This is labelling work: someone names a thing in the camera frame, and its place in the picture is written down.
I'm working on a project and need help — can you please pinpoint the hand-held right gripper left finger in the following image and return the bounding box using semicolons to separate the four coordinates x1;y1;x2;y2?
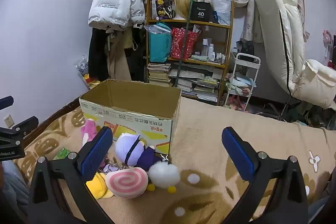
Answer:
28;126;114;224

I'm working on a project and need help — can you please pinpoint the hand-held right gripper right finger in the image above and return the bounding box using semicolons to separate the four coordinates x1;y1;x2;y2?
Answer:
222;126;309;224

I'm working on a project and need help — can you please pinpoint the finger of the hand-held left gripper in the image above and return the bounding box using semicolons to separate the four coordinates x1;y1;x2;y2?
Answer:
12;116;39;136
0;96;14;110

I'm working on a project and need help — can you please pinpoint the pink plush bear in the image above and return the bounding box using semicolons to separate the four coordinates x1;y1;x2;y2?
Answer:
81;119;99;147

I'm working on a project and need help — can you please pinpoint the white-haired plush doll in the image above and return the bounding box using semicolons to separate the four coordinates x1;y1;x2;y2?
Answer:
115;133;164;169

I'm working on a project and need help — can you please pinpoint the yellow plush toy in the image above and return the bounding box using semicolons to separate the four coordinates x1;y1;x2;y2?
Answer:
86;172;114;199

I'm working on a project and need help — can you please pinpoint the pink swirl plush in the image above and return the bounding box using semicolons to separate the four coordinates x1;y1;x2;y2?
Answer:
105;167;149;199

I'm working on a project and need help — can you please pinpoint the printed cardboard box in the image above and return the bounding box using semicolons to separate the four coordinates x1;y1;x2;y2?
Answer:
79;79;182;155

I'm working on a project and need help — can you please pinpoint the white pompom plush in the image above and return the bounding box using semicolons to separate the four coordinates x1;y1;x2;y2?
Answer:
147;163;181;193

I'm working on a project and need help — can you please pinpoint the small green packet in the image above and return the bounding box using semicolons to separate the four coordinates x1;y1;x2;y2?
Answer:
54;147;71;160

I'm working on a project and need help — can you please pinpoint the grey blue clothing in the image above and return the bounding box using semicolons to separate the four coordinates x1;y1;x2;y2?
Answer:
0;161;30;217

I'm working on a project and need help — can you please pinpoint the beige patterned blanket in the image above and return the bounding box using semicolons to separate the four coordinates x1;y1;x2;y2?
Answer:
13;97;336;224

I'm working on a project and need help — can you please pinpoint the plastic bag of snacks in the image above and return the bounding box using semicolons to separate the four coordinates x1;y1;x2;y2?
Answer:
75;56;100;88

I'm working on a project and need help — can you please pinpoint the pile of books and papers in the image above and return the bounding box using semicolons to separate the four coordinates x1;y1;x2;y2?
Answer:
169;64;223;102

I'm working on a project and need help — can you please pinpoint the beige coat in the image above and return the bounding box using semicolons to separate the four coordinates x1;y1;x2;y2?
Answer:
105;28;134;81

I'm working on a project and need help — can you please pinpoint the white rolling cart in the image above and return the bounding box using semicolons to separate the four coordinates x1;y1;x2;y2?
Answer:
223;53;261;111

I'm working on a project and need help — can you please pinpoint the black coat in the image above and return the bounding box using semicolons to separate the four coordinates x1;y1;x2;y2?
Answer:
88;27;111;81

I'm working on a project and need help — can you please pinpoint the stack of books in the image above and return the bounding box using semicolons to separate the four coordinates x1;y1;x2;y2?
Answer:
147;63;172;86

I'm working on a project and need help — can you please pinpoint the row of cosmetic bottles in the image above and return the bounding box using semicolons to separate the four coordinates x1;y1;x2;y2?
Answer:
202;38;226;63

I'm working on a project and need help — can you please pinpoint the teal paper bag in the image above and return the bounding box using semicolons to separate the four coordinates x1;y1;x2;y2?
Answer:
148;25;172;63

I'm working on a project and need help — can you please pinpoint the red patterned bag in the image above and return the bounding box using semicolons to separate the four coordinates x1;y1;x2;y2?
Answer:
171;27;201;60

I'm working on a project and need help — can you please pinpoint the thin green stick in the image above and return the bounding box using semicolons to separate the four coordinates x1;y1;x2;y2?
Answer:
175;0;196;86

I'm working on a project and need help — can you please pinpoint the cream padded chair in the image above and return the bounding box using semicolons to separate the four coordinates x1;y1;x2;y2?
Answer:
255;0;336;109

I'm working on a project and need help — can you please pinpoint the wooden shelf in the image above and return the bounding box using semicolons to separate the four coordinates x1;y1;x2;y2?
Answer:
145;0;235;106

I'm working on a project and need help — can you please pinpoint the black box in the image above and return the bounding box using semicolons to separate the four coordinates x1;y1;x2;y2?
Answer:
189;1;213;23

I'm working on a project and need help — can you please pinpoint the white plastic bag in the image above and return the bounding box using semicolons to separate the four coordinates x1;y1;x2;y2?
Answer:
210;0;233;25

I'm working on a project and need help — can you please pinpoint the blond wig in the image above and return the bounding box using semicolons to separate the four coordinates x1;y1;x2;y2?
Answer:
171;0;193;20

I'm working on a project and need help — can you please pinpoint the black cartoon print bag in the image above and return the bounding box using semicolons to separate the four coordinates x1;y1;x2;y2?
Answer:
150;0;175;20

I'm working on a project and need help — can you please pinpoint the purple keychain in plastic bag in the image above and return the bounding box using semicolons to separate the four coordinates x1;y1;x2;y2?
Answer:
100;158;129;174

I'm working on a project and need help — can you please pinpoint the dark wooden bed frame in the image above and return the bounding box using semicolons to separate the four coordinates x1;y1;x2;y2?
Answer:
37;101;81;131

